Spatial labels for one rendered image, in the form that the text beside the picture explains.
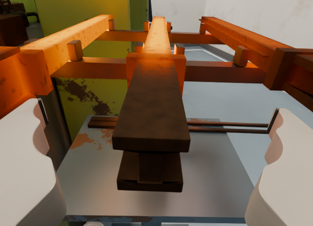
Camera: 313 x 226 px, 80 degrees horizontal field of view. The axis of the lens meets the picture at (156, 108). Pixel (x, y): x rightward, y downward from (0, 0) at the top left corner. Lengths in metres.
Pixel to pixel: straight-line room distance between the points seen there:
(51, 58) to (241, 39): 0.22
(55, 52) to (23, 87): 0.05
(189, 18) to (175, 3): 0.46
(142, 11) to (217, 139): 0.77
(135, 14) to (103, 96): 0.52
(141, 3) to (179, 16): 3.53
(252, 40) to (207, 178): 0.28
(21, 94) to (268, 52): 0.22
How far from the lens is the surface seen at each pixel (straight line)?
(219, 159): 0.47
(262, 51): 0.23
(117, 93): 0.70
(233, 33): 0.30
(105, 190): 0.40
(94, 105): 0.74
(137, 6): 1.07
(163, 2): 4.43
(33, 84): 0.18
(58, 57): 0.22
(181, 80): 0.15
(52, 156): 0.71
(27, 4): 1.05
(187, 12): 4.65
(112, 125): 0.53
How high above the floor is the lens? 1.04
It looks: 31 degrees down
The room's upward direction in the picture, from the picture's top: 2 degrees clockwise
